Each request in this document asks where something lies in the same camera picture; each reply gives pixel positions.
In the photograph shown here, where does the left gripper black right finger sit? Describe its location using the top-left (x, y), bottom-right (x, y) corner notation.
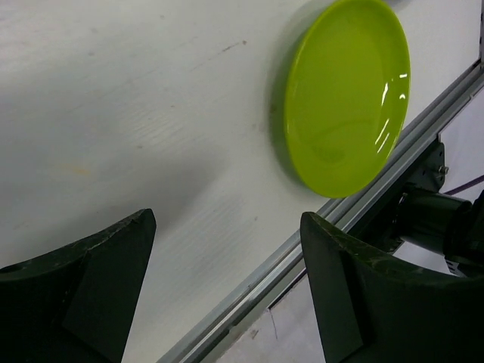
top-left (300, 212), bottom-right (483, 362)

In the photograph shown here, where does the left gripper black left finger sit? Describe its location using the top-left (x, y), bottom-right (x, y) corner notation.
top-left (1, 209), bottom-right (157, 362)

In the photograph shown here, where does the lime green round plate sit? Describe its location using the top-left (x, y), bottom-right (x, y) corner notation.
top-left (268, 1), bottom-right (411, 199)

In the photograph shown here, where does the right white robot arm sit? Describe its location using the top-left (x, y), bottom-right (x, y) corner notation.
top-left (393, 188), bottom-right (483, 278)

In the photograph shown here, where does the aluminium table edge rail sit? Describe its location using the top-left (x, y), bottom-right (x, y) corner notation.
top-left (160, 60), bottom-right (483, 362)

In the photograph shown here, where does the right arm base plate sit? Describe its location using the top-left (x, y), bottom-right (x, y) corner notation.
top-left (406, 139), bottom-right (448, 192)

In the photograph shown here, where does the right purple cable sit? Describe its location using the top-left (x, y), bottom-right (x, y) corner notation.
top-left (444, 175), bottom-right (484, 196)

